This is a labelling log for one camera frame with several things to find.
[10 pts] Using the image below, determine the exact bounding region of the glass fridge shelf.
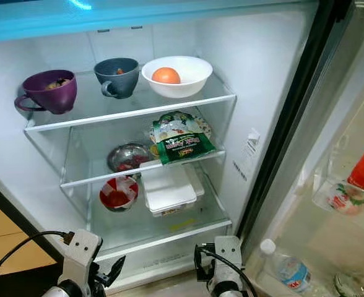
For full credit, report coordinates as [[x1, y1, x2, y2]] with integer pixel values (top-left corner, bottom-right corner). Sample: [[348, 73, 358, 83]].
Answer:
[[95, 217, 232, 254], [24, 74, 237, 132], [60, 145, 226, 189]]

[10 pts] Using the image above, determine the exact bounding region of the white lined fridge door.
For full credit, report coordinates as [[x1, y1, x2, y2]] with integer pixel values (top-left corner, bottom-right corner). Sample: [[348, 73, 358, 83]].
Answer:
[[238, 0, 364, 297]]

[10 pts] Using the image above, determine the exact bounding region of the grey steel fridge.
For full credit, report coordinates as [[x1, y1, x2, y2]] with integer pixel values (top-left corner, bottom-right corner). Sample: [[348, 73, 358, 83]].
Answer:
[[0, 0, 356, 291]]

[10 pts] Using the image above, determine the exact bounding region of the red white patterned bowl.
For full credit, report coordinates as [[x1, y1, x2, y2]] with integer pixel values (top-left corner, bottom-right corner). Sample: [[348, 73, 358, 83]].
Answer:
[[99, 176, 139, 213]]

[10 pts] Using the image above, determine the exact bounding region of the water bottle blue label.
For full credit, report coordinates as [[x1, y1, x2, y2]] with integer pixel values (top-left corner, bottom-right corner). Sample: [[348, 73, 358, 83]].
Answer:
[[259, 239, 313, 293]]

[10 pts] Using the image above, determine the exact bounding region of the black floor mat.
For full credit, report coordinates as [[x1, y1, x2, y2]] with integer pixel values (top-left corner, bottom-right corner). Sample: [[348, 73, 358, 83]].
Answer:
[[0, 272, 59, 297]]

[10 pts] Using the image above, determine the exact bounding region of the steel bowl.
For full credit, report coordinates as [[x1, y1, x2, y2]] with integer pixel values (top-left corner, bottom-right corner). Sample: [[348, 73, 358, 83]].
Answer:
[[106, 143, 152, 174]]

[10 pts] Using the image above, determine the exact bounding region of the green white snack bag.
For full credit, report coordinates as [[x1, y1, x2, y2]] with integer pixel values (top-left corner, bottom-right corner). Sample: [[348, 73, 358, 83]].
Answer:
[[150, 111, 217, 165]]

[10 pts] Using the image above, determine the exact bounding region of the red capped sauce bottle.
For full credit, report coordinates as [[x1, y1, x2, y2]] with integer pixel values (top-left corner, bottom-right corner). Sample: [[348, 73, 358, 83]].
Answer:
[[324, 145, 364, 216]]

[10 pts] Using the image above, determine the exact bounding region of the purple plastic cup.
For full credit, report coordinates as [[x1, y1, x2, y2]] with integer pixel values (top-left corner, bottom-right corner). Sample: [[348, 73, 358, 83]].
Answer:
[[14, 69, 77, 116]]

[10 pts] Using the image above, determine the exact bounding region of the large white bowl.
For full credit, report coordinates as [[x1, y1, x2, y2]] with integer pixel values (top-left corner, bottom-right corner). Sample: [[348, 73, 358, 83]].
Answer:
[[141, 56, 214, 99]]

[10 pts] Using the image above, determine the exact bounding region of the grey blue plastic cup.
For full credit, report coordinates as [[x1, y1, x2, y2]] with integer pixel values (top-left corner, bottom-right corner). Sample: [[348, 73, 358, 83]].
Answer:
[[94, 58, 141, 100]]

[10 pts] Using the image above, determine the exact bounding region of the orange fruit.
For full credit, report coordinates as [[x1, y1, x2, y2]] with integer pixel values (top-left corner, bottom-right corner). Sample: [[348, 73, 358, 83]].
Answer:
[[151, 67, 181, 85]]

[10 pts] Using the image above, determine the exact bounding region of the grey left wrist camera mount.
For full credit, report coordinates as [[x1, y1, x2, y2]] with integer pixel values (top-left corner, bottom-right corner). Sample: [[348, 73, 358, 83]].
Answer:
[[61, 229, 102, 286]]

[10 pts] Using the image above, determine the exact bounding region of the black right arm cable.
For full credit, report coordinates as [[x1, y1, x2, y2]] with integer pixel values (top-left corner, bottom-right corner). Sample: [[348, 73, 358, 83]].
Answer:
[[197, 244, 260, 297]]

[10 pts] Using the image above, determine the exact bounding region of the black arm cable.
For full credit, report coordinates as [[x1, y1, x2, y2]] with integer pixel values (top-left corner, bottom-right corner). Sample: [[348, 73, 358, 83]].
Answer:
[[197, 244, 260, 297], [0, 231, 74, 279]]

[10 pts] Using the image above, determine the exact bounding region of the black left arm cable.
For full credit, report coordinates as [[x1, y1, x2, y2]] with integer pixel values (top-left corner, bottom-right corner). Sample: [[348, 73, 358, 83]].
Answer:
[[0, 231, 74, 279]]

